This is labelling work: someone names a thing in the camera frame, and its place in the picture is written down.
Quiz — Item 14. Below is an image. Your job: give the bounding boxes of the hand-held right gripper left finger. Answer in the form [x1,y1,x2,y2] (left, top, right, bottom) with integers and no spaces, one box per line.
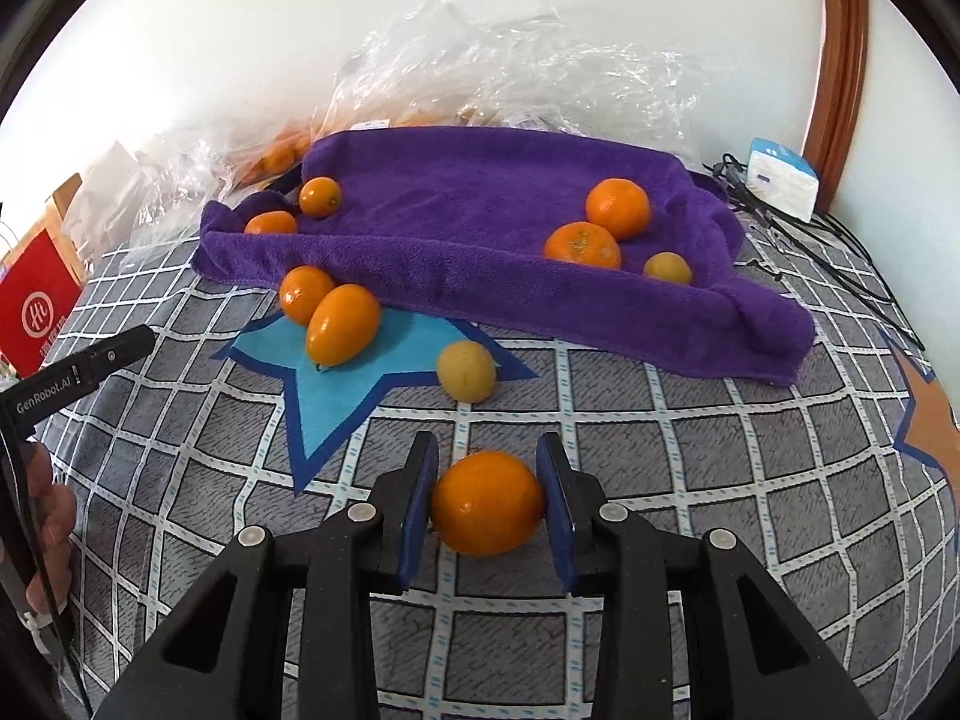
[94,431,441,720]

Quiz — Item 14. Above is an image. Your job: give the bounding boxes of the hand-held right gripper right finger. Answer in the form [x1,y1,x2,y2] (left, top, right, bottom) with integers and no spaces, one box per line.
[535,431,878,720]

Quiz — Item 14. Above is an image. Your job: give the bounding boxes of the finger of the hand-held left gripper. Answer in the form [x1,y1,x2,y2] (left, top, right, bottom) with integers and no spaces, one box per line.
[73,325,158,391]

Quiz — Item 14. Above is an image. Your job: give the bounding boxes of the round orange mandarin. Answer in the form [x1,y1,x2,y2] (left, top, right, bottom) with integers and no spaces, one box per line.
[543,221,623,270]
[585,178,652,240]

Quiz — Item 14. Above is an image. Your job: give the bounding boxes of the small yellow fruit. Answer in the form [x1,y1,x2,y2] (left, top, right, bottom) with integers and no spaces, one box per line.
[436,340,498,403]
[643,252,693,286]

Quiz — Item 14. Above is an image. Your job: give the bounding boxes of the purple towel-covered tray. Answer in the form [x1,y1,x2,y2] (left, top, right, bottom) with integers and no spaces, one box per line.
[191,126,817,387]

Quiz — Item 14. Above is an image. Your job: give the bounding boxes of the person's left hand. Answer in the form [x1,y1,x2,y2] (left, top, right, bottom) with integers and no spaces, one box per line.
[25,440,77,614]

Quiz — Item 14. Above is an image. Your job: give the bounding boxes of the red paper bag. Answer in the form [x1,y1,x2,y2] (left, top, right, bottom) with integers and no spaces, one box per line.
[0,230,83,377]

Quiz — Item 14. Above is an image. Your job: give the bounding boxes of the grey checked bed sheet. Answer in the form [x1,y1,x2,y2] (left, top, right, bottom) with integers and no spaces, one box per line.
[30,225,960,720]

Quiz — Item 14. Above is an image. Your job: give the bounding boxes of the white plastic bag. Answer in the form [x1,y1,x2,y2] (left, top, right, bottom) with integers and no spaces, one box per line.
[63,138,152,257]

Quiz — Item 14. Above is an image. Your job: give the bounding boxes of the small clear plastic bag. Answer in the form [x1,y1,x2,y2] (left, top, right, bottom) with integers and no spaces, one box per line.
[133,116,317,242]

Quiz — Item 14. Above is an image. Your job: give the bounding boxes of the white and blue box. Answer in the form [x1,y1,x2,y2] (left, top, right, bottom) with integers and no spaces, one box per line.
[745,136,821,224]

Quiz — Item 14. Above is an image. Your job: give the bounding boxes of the large clear plastic bag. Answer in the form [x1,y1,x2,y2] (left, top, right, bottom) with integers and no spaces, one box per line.
[330,0,707,166]

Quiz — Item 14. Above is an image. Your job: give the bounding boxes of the tangled black cables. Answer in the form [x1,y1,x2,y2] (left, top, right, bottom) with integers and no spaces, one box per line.
[700,153,928,351]

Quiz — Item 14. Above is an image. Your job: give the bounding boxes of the brown wooden door frame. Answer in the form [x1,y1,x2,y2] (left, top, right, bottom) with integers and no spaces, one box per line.
[801,0,871,175]

